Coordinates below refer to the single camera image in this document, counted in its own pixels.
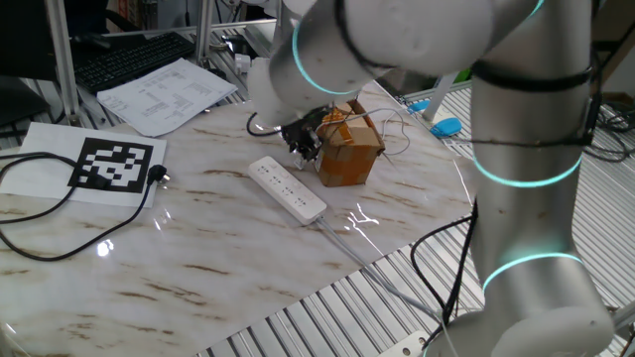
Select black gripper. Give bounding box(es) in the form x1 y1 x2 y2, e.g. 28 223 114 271
281 109 328 163

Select black power cord with plug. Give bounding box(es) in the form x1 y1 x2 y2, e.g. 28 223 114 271
0 151 173 263

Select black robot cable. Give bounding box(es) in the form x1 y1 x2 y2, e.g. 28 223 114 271
246 0 604 351

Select white plug adapter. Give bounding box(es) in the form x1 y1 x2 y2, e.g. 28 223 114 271
233 53 254 75

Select thin white cable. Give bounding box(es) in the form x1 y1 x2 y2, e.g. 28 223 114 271
329 106 412 158

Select cardboard box with orange tape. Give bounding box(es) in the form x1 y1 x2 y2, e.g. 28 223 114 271
315 98 387 188

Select black monitor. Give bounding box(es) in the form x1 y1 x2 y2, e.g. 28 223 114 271
0 0 57 83

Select black computer keyboard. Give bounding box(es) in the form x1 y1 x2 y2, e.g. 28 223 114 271
72 31 197 94

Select grey power strip cable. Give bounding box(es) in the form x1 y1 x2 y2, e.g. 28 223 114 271
315 215 447 321

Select black cable bundle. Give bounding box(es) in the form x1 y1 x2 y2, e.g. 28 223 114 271
584 103 635 163

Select aluminium frame post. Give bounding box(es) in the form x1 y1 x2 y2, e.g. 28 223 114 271
194 0 215 65
44 0 83 128

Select white and blue desk lamp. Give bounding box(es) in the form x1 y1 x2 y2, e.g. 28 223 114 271
406 72 463 139

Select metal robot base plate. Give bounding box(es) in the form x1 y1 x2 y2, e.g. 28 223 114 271
391 330 429 357

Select fiducial marker paper sheet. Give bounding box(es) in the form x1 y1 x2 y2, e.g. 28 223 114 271
0 121 169 208

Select white four-socket power strip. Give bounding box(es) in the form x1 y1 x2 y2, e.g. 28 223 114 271
247 155 328 227

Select marble pattern table mat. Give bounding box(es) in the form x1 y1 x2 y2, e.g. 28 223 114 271
0 81 477 357

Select printed white paper sheets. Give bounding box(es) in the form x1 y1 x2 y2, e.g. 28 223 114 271
96 58 239 139

